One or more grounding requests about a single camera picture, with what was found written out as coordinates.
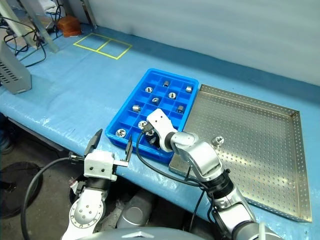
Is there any black background cable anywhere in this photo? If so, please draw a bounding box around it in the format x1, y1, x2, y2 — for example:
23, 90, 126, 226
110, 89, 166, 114
0, 14, 48, 68

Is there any brown wooden box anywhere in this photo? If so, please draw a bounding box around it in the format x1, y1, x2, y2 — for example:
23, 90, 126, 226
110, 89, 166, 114
56, 15, 82, 38

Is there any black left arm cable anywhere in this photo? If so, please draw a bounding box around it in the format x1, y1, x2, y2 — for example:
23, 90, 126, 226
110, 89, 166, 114
20, 155, 87, 240

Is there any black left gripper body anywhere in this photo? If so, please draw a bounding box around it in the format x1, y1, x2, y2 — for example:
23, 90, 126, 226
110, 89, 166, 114
111, 157, 130, 176

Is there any black round base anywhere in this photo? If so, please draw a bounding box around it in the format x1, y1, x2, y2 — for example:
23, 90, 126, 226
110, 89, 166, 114
0, 161, 43, 220

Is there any white slanted panel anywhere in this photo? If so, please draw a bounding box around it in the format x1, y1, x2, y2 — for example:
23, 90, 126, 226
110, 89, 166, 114
0, 0, 26, 37

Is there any blue table cover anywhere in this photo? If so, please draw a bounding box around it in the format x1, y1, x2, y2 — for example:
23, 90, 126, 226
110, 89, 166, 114
0, 24, 320, 240

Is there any aluminium profile post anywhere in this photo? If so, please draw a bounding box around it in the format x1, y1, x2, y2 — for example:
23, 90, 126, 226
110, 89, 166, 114
29, 0, 60, 53
83, 0, 98, 28

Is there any grey vented metal box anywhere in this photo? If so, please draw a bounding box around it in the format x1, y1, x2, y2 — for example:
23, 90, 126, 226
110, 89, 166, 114
0, 39, 33, 95

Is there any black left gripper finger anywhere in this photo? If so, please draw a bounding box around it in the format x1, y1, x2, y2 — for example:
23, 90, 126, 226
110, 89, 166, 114
84, 128, 104, 157
124, 134, 133, 162

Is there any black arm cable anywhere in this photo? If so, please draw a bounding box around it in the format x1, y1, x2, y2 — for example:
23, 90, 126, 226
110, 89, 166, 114
20, 155, 87, 240
136, 124, 218, 233

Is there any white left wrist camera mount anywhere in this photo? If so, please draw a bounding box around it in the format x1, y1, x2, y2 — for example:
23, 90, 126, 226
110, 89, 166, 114
83, 151, 118, 181

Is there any grey rounded housing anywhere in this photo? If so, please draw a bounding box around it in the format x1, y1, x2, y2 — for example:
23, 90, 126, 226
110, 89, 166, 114
116, 192, 161, 230

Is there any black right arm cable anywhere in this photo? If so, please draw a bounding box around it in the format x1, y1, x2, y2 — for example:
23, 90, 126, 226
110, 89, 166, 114
136, 124, 218, 233

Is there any blue plastic compartment tray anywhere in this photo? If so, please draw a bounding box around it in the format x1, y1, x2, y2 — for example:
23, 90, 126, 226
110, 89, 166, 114
104, 67, 200, 166

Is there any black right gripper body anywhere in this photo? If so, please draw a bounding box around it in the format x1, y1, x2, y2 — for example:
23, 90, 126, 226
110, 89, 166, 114
149, 135, 162, 149

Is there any grey robot torso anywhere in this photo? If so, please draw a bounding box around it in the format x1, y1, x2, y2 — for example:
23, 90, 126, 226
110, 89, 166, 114
59, 226, 286, 240

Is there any white cloth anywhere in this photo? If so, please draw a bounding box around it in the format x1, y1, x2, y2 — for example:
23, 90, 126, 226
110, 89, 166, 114
43, 0, 60, 12

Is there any perforated steel tray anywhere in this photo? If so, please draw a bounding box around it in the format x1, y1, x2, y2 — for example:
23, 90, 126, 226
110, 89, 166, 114
168, 83, 313, 223

